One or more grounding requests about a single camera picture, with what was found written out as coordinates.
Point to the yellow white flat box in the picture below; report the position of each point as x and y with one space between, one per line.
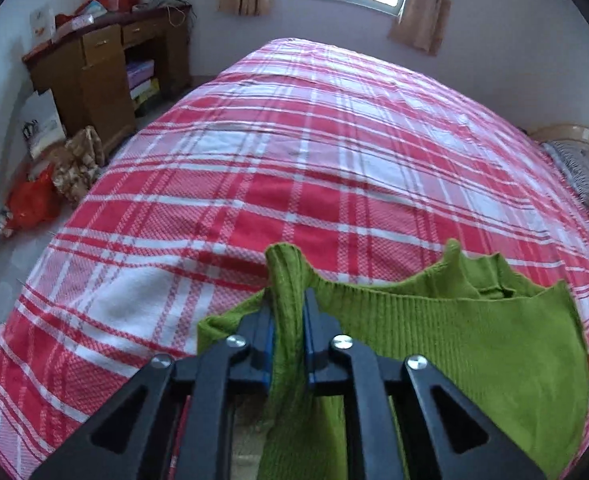
145 94

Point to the white printed card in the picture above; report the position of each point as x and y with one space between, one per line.
42 25

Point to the brown wooden desk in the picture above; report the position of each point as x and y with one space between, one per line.
104 90

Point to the red flat box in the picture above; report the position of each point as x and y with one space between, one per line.
74 21

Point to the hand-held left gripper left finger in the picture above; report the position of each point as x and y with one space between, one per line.
259 355

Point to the brown patterned bag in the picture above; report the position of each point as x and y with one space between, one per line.
77 160

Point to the red plastic bag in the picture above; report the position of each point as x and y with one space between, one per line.
32 200

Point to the purple flat box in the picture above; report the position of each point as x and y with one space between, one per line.
139 71

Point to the white paper bag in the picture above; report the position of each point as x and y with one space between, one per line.
44 120

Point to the bed with red plaid sheet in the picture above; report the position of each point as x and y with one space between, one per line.
299 160

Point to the green orange striped knit sweater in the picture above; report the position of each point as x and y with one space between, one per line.
474 340

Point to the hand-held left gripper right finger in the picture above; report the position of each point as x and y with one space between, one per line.
314 355

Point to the cream wooden headboard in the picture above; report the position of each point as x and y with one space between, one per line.
574 132

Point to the grey patterned pillow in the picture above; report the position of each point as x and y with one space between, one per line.
581 180

